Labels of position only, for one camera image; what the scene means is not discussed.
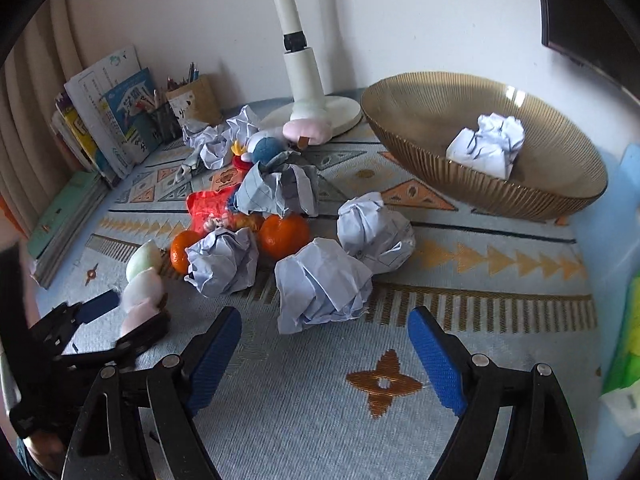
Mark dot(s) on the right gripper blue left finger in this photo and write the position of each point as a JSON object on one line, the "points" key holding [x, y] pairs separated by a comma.
{"points": [[108, 441]]}

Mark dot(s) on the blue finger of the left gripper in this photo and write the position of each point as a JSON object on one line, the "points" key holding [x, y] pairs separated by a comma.
{"points": [[143, 337], [94, 308]]}

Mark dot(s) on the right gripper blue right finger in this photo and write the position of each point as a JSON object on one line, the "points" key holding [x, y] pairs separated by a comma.
{"points": [[542, 441]]}

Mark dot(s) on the pastel dango plush skewer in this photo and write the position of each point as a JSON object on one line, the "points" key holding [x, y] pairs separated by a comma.
{"points": [[141, 297]]}

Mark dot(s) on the orange mandarin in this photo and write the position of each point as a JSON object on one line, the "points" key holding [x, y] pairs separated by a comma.
{"points": [[177, 254], [282, 237]]}

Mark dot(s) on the red snack bag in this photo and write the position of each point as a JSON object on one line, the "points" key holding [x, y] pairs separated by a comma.
{"points": [[211, 210]]}

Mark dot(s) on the paper ball back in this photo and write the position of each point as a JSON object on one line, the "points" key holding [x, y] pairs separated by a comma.
{"points": [[214, 146]]}

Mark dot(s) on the paper ball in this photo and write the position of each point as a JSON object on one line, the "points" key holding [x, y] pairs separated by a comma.
{"points": [[214, 146], [490, 149]]}

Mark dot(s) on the grey paper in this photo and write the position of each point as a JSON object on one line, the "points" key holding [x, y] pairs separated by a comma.
{"points": [[286, 185]]}

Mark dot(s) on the blue white plush toy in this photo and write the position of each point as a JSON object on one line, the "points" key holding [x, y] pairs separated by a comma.
{"points": [[261, 146]]}

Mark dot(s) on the person's left hand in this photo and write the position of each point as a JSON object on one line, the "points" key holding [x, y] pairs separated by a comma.
{"points": [[48, 452]]}

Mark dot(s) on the green notebook stack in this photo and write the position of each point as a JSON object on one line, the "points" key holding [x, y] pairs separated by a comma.
{"points": [[61, 222]]}

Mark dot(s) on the green plastic package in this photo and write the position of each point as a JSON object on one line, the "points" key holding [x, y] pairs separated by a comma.
{"points": [[620, 393]]}

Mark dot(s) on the black mesh pen holder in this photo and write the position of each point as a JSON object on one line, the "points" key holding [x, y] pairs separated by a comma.
{"points": [[165, 122]]}

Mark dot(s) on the blue cover book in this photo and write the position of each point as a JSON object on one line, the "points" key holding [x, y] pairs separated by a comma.
{"points": [[125, 109]]}

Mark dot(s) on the yellow cover book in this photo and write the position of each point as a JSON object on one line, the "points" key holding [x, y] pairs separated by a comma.
{"points": [[69, 125]]}

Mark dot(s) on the patterned blue woven mat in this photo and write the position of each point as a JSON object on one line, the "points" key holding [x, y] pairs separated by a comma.
{"points": [[346, 396]]}

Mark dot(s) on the tall white workbook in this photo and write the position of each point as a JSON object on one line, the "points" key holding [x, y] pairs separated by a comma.
{"points": [[87, 91]]}

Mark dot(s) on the tan cylindrical pen holder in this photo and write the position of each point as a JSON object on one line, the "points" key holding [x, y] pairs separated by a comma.
{"points": [[193, 99]]}

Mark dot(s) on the gold ribbed bowl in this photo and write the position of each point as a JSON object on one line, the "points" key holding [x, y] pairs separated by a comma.
{"points": [[416, 116]]}

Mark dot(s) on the pink plush at lamp base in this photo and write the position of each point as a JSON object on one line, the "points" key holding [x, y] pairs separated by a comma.
{"points": [[307, 131]]}

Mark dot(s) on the beige curtain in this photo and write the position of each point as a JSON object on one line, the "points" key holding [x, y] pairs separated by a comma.
{"points": [[34, 165]]}

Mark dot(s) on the crumpled paper ball in bowl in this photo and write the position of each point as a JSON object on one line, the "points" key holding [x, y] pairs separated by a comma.
{"points": [[490, 149]]}

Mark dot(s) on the white desk lamp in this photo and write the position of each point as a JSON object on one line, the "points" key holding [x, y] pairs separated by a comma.
{"points": [[309, 99]]}

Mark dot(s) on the dark monitor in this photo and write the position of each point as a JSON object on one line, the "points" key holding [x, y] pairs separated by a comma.
{"points": [[600, 34]]}

